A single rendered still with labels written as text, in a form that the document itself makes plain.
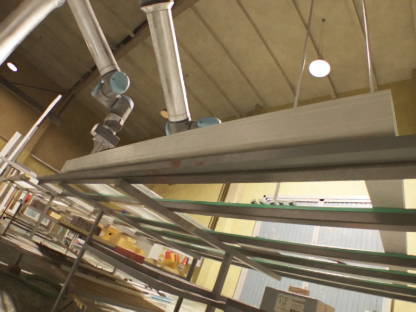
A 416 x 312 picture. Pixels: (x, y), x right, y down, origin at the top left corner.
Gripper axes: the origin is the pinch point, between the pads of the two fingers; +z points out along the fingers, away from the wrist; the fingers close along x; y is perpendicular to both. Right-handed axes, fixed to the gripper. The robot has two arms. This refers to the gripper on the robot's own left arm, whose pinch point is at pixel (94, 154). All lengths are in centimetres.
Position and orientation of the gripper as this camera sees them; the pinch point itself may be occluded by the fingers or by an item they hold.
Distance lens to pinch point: 123.4
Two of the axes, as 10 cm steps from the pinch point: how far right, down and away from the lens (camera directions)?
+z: -3.5, 8.4, -4.1
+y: -7.0, 0.6, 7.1
